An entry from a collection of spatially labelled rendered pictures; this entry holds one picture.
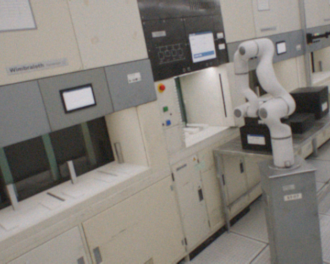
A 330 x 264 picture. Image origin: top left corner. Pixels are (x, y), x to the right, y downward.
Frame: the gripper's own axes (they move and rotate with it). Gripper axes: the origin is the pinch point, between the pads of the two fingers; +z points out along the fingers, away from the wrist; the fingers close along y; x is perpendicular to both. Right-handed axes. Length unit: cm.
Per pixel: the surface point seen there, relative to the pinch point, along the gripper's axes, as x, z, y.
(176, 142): -15, -56, -39
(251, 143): -27.9, -14.0, -4.2
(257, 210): -109, 24, -33
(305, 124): -27.1, 37.0, 13.9
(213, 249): -109, -45, -32
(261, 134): -20.5, -14.0, 5.1
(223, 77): 20.3, 9.1, -37.8
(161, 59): 44, -56, -38
